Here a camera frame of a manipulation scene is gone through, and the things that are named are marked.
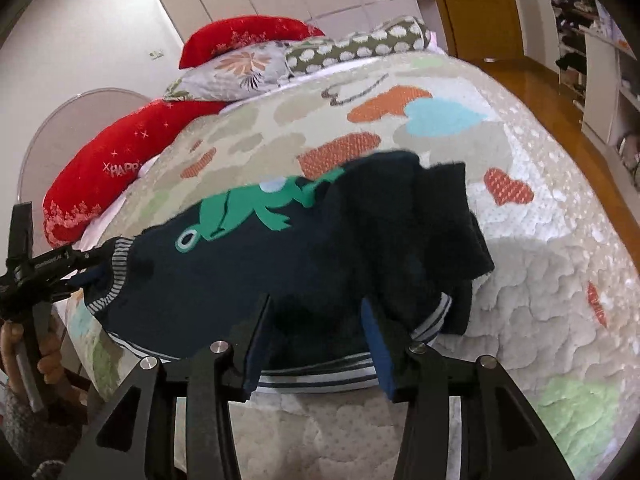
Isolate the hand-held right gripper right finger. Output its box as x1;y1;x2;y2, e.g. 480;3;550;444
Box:
361;297;577;480

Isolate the person's left forearm grey sleeve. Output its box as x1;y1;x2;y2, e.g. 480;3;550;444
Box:
0;379;88;480

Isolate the wooden door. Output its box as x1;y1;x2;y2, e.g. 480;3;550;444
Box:
421;0;527;62

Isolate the clear round-backed chair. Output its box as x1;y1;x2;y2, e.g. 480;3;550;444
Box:
17;87;157;202

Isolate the navy frog sweater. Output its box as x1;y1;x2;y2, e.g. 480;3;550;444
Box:
82;150;497;397

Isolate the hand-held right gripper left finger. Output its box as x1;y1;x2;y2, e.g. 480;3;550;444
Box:
61;293;274;480

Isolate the green white dotted pillow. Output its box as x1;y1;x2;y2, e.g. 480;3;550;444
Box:
284;15;434;79

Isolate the floral grey pillow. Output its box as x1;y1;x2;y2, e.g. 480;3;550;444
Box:
162;41;302;104

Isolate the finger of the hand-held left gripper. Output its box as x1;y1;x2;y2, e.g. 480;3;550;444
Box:
62;236;135;275
50;266;112;295

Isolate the printed heart pattern quilt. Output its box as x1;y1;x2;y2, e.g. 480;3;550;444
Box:
65;51;640;480

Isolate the white shelf unit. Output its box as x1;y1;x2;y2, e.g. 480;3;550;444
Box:
544;0;640;192

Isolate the small red embroidered pillow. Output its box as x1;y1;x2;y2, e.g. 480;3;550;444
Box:
178;16;327;71

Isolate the person's left hand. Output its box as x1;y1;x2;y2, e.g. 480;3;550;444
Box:
0;321;67;392

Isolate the large red embroidered pillow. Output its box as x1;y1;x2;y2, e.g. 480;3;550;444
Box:
42;100;232;250

